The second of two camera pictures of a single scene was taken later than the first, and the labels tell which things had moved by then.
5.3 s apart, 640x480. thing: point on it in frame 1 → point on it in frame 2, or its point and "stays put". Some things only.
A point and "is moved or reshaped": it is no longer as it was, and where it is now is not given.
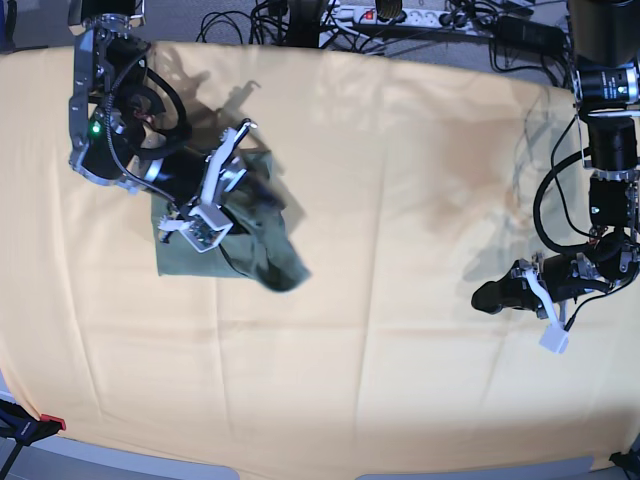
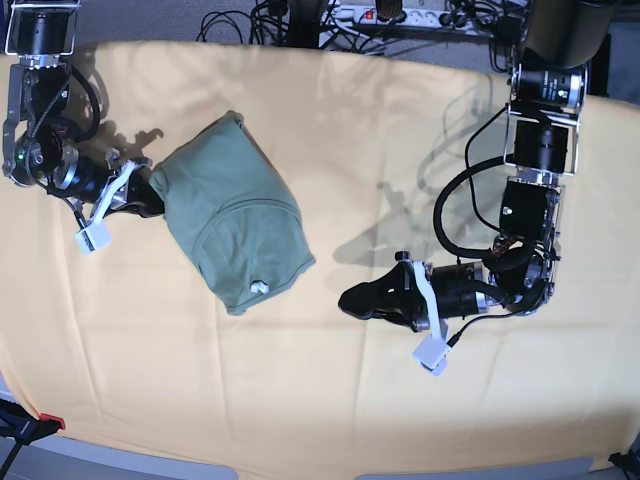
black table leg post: (304, 23) stays put
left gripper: (197, 181) → (90, 184)
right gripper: (538, 283) → (399, 296)
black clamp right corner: (629, 461) stays put
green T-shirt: (259, 245) is moved or reshaped
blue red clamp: (25, 429) stays put
